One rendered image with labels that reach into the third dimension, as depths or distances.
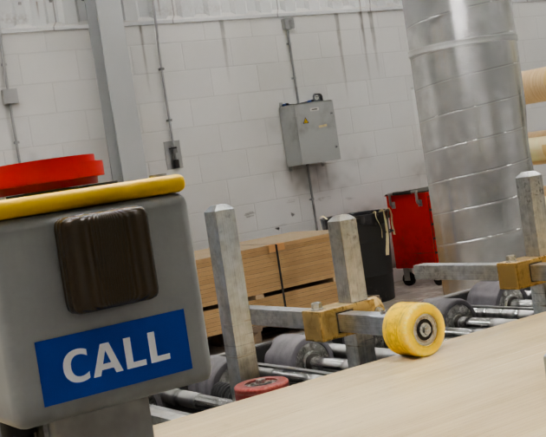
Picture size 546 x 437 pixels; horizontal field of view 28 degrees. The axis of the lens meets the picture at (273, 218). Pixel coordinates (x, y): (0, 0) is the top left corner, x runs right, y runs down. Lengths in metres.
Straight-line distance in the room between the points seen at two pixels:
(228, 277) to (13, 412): 1.33
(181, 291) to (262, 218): 8.56
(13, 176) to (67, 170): 0.02
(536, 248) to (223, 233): 0.69
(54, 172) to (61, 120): 7.81
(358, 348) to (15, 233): 1.49
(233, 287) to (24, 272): 1.34
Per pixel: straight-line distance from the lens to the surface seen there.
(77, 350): 0.34
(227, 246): 1.66
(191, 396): 2.04
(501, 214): 4.78
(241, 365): 1.68
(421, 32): 4.85
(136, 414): 0.37
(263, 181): 8.95
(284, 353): 2.23
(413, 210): 9.07
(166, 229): 0.36
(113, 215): 0.34
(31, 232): 0.34
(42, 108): 8.12
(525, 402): 1.31
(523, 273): 2.05
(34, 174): 0.36
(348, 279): 1.79
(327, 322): 1.76
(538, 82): 8.13
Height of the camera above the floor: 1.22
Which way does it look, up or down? 3 degrees down
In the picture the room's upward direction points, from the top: 9 degrees counter-clockwise
